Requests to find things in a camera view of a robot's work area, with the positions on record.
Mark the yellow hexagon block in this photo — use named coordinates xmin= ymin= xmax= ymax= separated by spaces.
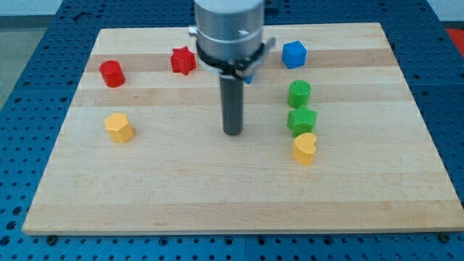
xmin=104 ymin=112 xmax=134 ymax=143

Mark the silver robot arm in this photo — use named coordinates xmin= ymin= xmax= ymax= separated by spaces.
xmin=188 ymin=0 xmax=276 ymax=136

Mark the blue triangle block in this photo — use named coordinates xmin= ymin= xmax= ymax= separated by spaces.
xmin=243 ymin=75 xmax=253 ymax=84

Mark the green cylinder block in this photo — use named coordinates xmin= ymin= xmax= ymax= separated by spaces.
xmin=288 ymin=80 xmax=312 ymax=109

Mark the red cylinder block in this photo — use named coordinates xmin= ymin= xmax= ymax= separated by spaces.
xmin=99 ymin=60 xmax=125 ymax=88

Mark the yellow heart block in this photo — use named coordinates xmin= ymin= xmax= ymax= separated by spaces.
xmin=291 ymin=133 xmax=317 ymax=165

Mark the light wooden board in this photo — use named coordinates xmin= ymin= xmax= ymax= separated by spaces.
xmin=22 ymin=22 xmax=463 ymax=236

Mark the green star block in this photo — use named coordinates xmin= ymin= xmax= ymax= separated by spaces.
xmin=287 ymin=105 xmax=318 ymax=138

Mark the black clamp ring mount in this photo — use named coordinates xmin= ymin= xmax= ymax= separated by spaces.
xmin=196 ymin=37 xmax=276 ymax=80

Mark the blue cube block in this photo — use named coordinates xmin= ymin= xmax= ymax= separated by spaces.
xmin=282 ymin=41 xmax=307 ymax=69

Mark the red star block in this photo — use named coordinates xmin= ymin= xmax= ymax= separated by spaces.
xmin=170 ymin=46 xmax=196 ymax=75

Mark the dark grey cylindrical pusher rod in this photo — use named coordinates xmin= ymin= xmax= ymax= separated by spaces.
xmin=220 ymin=78 xmax=244 ymax=136

